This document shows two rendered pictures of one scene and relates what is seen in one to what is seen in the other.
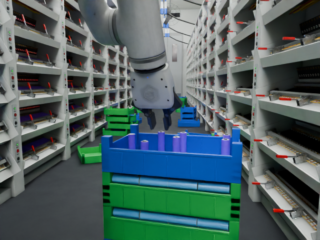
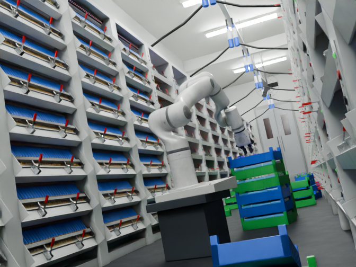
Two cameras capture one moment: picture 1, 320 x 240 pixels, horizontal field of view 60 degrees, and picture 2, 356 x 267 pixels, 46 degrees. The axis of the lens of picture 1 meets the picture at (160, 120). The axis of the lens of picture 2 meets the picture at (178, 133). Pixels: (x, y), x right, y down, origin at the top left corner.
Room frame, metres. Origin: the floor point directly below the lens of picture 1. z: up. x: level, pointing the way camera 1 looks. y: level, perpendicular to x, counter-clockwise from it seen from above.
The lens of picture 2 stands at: (-2.14, -0.21, 0.30)
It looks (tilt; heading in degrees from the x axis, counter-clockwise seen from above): 8 degrees up; 13
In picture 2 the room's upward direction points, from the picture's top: 11 degrees counter-clockwise
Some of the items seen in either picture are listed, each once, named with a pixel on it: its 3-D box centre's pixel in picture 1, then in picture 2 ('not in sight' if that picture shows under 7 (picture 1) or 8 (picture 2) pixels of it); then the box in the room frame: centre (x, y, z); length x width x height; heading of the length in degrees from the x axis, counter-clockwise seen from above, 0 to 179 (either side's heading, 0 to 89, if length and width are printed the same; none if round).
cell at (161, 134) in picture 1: (161, 143); not in sight; (0.73, 0.00, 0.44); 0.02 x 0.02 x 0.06
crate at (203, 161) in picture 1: (176, 148); (255, 157); (0.66, -0.04, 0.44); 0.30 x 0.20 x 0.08; 75
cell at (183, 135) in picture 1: (183, 143); not in sight; (0.73, -0.06, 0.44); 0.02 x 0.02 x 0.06
